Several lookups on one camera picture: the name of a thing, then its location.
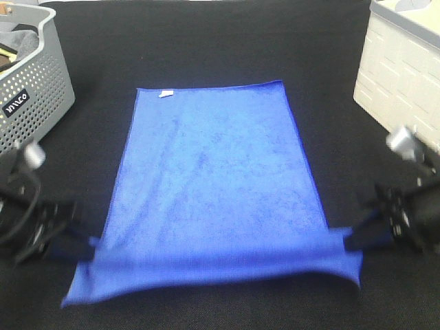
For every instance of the grey towel in basket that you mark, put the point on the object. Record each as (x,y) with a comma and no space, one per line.
(23,42)

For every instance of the yellow towel in basket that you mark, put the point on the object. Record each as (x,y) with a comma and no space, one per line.
(11,55)

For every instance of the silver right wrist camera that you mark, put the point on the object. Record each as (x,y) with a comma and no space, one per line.
(405,144)

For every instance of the blue microfiber towel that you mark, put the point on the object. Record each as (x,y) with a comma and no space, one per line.
(213,187)

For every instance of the black tablecloth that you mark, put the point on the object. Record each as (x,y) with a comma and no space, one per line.
(112,48)

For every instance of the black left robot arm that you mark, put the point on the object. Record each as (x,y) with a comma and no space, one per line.
(20,195)

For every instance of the brown towel in basket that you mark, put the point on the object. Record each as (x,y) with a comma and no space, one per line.
(5,63)

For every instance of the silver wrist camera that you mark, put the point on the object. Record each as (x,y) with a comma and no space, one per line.
(33,155)
(405,144)

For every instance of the grey perforated laundry basket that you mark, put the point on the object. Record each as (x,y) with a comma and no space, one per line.
(37,91)

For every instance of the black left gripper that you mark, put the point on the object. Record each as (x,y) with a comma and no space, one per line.
(38,237)

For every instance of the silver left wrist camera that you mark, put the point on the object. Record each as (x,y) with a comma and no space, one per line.
(33,155)

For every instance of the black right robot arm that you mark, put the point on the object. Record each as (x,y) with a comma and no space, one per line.
(423,202)

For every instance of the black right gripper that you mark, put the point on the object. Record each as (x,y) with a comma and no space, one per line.
(393,207)

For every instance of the white storage bin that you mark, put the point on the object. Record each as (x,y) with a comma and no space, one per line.
(398,77)

